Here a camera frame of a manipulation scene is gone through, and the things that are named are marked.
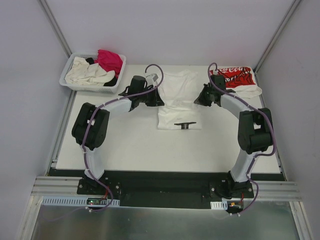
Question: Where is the white cable duct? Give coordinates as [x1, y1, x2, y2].
[210, 200, 228, 211]
[42, 196, 120, 208]

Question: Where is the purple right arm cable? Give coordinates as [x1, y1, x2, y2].
[207, 62, 278, 221]

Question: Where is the aluminium extrusion rail left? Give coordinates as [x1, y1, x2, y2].
[31, 175, 83, 196]

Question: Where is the aluminium extrusion rail right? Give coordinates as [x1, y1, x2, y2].
[257, 181, 302, 202]

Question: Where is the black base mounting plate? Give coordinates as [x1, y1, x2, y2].
[77, 170, 254, 209]

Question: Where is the aluminium extrusion rail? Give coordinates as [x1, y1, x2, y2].
[257, 181, 302, 202]
[31, 175, 83, 196]

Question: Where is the aluminium frame post right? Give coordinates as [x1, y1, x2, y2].
[253, 0, 303, 74]

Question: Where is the pink garment in basket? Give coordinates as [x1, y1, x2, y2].
[94, 49, 123, 77]

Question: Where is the white plastic laundry basket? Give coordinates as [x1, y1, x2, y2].
[59, 51, 127, 94]

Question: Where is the aluminium frame post left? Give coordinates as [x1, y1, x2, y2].
[37, 0, 72, 57]

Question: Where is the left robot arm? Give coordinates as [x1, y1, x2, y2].
[71, 73, 164, 195]

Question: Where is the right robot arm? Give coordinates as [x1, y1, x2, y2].
[194, 74, 274, 199]

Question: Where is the cream shirt in basket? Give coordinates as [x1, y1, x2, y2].
[64, 56, 106, 86]

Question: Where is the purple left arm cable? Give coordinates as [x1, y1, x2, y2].
[81, 63, 165, 213]

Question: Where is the aluminium frame post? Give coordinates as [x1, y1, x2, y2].
[37, 0, 72, 57]
[253, 0, 303, 74]

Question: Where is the Coca-Cola print t-shirt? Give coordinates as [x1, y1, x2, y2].
[210, 66, 262, 99]

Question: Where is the black garment in basket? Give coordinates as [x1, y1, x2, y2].
[85, 57, 118, 87]

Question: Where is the left white cable duct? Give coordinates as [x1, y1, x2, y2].
[42, 196, 120, 208]

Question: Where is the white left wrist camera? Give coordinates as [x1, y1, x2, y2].
[145, 73, 159, 87]

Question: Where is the plain white t-shirt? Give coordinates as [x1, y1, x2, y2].
[157, 69, 202, 130]

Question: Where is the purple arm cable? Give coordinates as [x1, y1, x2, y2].
[207, 62, 278, 221]
[81, 63, 165, 213]

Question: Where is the right white cable duct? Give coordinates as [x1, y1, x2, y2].
[210, 200, 228, 211]

